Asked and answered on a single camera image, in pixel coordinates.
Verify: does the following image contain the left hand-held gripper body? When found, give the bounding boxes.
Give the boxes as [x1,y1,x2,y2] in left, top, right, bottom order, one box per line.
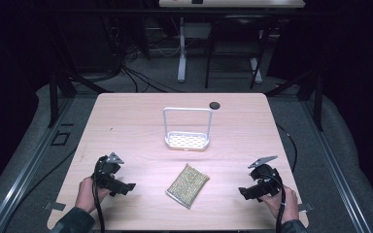
[92,151,125,190]

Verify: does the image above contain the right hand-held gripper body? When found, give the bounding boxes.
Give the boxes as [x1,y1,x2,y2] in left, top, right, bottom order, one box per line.
[247,155,285,199]

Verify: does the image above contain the person's left hand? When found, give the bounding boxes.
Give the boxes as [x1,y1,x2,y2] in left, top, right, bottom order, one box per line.
[74,176,112,215]

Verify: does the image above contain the person's right hand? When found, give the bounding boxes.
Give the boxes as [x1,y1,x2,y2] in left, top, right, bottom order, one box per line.
[259,185,300,225]

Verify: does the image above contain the grey tape strip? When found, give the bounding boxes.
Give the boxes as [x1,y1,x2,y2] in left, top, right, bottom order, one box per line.
[298,202,316,214]
[43,201,67,212]

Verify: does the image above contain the yellow green scouring sponge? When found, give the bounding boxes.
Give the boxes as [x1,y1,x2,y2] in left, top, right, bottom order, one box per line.
[165,162,211,210]

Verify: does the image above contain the white sponge holder rack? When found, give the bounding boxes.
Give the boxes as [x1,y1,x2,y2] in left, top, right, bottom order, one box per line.
[162,107,214,152]

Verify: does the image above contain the black chair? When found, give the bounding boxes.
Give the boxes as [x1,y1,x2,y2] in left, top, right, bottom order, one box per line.
[204,12,274,90]

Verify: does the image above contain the white background desk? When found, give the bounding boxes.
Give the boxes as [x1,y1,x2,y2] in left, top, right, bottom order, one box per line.
[158,0,306,84]

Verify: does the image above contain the left hand-held gripper cable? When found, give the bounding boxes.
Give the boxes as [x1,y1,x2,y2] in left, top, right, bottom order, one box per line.
[91,156,107,233]

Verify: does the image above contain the hand-held gripper cable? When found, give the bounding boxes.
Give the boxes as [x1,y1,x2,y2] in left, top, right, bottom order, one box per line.
[262,174,288,233]
[91,156,107,233]

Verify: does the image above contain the right hand-held gripper cable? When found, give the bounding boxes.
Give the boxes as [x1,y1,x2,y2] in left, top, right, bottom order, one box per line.
[262,174,288,233]

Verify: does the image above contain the thin black cable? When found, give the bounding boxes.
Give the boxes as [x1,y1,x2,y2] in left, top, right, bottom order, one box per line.
[275,123,298,174]
[18,146,79,203]

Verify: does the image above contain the grey metal floor rail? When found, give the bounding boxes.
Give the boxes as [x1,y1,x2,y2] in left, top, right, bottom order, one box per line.
[0,96,76,233]
[300,100,373,233]

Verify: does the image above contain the bundle of floor cables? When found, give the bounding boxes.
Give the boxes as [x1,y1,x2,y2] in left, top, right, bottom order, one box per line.
[110,16,186,95]

